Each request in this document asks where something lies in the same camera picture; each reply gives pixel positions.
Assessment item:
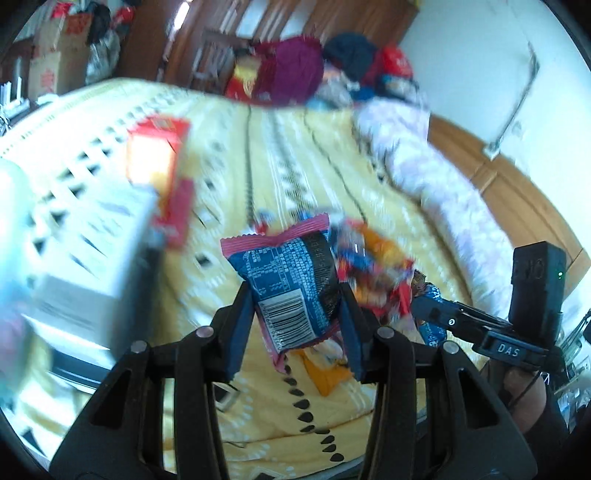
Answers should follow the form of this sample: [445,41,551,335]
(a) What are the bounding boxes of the orange red carton box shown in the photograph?
[124,115,195,250]

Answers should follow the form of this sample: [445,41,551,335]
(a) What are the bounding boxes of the blue pink-edged snack packet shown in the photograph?
[220,213,342,374]

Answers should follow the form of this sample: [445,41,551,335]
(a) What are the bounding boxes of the wooden wardrobe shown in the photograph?
[120,0,416,93]

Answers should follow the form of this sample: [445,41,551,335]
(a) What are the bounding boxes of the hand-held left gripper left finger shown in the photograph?
[47,280,254,480]

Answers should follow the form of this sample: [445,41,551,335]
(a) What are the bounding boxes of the person's right forearm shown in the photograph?
[522,388,573,462]

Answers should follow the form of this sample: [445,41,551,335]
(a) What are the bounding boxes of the yellow patterned bedspread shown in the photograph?
[0,78,513,480]

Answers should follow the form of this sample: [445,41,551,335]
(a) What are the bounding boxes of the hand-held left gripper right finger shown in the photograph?
[340,284,540,480]

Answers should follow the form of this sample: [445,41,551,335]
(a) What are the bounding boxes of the small blue snack bar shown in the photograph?
[413,272,446,348]

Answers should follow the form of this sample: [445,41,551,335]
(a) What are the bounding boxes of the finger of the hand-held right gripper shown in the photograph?
[411,296,512,343]

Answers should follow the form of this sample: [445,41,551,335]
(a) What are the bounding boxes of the maroon garment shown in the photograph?
[252,37,325,104]

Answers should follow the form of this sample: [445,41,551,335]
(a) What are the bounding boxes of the navy garment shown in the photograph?
[322,33,379,81]

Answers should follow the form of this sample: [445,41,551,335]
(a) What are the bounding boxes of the brown cardboard box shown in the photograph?
[28,48,88,95]
[34,11,93,58]

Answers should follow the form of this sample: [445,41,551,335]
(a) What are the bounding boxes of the carved wooden chair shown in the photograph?
[189,30,243,95]

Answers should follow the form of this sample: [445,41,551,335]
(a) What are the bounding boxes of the wooden headboard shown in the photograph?
[427,115,589,296]

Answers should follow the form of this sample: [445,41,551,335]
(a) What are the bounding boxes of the red yellow gift box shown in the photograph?
[225,58,264,101]

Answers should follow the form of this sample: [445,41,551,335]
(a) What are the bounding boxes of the pink floral quilt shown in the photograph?
[353,98,515,319]

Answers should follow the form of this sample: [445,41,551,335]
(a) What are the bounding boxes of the black bag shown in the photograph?
[85,0,114,33]

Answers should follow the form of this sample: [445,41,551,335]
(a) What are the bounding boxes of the red plastic bag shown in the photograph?
[113,4,137,28]

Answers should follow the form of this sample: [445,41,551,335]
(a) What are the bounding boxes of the pile of snack packets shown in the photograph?
[254,210,446,398]

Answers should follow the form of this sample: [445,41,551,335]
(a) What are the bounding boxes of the clear plastic bag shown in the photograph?
[85,30,122,86]

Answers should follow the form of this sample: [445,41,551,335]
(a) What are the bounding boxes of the clear glass bowl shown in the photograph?
[0,159,51,407]

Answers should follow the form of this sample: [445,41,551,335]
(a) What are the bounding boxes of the white black product box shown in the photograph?
[25,187,160,349]

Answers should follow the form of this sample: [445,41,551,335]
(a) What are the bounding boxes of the red printed bag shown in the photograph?
[376,45,415,78]

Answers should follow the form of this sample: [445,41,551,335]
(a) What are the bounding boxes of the person's right hand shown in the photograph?
[480,360,553,435]

